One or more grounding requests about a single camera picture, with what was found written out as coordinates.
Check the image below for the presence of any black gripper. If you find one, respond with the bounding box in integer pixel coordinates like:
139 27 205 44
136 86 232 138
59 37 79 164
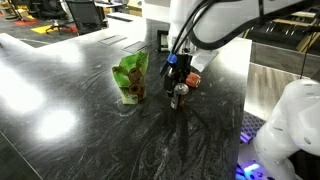
164 53 193 100

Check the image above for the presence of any black soda can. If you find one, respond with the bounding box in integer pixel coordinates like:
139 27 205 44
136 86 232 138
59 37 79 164
170 83 190 111

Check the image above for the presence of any green snack bag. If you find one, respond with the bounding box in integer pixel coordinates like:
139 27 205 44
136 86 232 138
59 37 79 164
111 51 149 105

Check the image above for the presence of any small black display stand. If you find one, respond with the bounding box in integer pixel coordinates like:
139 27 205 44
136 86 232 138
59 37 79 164
157 29 171 53

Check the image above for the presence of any black mesh office chair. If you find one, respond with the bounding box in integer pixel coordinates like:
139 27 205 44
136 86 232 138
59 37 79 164
64 0 108 36

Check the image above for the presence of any wooden shelving rack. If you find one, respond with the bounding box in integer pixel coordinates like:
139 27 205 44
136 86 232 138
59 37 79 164
243 9 320 54

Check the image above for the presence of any black swivel office chair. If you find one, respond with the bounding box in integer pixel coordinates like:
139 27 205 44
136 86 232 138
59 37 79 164
28 0 79 36

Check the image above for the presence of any blue cable connector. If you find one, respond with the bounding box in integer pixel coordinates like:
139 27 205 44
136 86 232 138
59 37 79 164
167 53 178 65

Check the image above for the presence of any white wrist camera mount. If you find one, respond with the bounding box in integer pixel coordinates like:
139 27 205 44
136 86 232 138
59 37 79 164
191 49 220 73

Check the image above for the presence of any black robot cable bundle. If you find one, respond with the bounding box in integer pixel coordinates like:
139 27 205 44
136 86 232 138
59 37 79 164
159 0 216 77

